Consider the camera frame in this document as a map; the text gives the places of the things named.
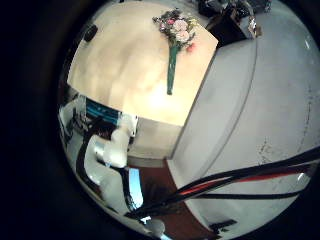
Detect artificial flower bouquet green stem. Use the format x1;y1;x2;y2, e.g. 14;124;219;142
152;8;201;96

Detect brown wooden base board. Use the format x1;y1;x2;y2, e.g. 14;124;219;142
128;164;214;239

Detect dark cabinet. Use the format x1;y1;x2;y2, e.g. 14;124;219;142
206;0;264;49

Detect teal table frame bar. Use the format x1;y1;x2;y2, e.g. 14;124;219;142
84;98;122;126

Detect black and red cables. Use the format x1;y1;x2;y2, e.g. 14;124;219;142
124;146;320;219

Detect thin black cable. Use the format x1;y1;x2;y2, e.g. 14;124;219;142
196;189;304;201

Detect red cable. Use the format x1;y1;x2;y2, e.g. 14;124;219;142
179;169;311;198

